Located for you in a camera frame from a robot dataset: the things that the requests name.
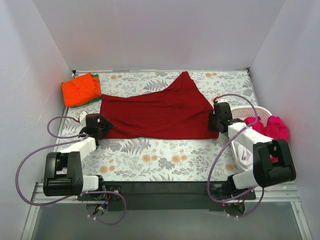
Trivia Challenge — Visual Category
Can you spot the dark red t shirt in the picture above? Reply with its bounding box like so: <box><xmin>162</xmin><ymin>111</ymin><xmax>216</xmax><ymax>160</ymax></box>
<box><xmin>100</xmin><ymin>71</ymin><xmax>220</xmax><ymax>140</ymax></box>

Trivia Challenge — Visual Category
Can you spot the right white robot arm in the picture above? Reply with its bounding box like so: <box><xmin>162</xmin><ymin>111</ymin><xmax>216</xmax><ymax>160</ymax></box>
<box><xmin>208</xmin><ymin>101</ymin><xmax>297</xmax><ymax>199</ymax></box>

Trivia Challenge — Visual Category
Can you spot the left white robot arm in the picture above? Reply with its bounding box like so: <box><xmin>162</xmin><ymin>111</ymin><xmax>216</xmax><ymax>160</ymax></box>
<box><xmin>43</xmin><ymin>112</ymin><xmax>113</xmax><ymax>200</ymax></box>

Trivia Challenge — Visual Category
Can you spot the white plastic laundry basket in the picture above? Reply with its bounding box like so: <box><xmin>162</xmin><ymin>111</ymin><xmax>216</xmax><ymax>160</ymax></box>
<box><xmin>228</xmin><ymin>105</ymin><xmax>273</xmax><ymax>173</ymax></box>

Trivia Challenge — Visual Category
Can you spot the folded green t shirt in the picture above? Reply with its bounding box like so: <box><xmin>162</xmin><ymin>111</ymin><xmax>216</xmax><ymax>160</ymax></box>
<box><xmin>74</xmin><ymin>72</ymin><xmax>102</xmax><ymax>107</ymax></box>

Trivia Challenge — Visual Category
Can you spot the floral table cloth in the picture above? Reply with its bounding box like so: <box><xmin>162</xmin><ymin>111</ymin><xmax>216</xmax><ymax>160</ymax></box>
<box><xmin>49</xmin><ymin>71</ymin><xmax>282</xmax><ymax>183</ymax></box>

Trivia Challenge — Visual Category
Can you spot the folded orange t shirt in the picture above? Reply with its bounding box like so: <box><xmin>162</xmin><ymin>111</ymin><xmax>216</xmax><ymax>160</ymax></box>
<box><xmin>61</xmin><ymin>72</ymin><xmax>102</xmax><ymax>107</ymax></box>

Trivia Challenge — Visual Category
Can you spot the white t shirt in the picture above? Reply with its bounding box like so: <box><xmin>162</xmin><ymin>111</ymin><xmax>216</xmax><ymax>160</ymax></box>
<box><xmin>231</xmin><ymin>140</ymin><xmax>253</xmax><ymax>171</ymax></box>

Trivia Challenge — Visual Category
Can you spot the pink t shirt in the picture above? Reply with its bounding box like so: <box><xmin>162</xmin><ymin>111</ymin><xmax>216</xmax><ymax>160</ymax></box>
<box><xmin>252</xmin><ymin>115</ymin><xmax>290</xmax><ymax>142</ymax></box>

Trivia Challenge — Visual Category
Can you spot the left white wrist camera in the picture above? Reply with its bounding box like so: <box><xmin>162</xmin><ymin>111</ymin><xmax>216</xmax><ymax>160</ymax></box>
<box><xmin>74</xmin><ymin>111</ymin><xmax>87</xmax><ymax>126</ymax></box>

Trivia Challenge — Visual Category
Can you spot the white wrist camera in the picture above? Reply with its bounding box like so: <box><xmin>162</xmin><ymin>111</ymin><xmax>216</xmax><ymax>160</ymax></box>
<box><xmin>212</xmin><ymin>96</ymin><xmax>228</xmax><ymax>104</ymax></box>
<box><xmin>74</xmin><ymin>111</ymin><xmax>87</xmax><ymax>126</ymax></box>

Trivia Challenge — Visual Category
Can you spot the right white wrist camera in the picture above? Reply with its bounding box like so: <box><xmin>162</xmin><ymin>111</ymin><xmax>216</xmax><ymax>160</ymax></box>
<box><xmin>212</xmin><ymin>96</ymin><xmax>228</xmax><ymax>104</ymax></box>

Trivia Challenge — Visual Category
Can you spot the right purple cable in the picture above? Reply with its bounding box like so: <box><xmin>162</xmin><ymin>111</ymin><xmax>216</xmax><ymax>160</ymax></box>
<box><xmin>206</xmin><ymin>93</ymin><xmax>265</xmax><ymax>219</ymax></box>

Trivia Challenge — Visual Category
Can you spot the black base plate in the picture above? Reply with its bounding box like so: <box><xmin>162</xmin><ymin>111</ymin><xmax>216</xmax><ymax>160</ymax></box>
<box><xmin>77</xmin><ymin>181</ymin><xmax>245</xmax><ymax>212</ymax></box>

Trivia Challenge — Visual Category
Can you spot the aluminium frame rail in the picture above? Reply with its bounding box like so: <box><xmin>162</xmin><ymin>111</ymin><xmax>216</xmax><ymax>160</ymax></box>
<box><xmin>21</xmin><ymin>182</ymin><xmax>312</xmax><ymax>240</ymax></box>

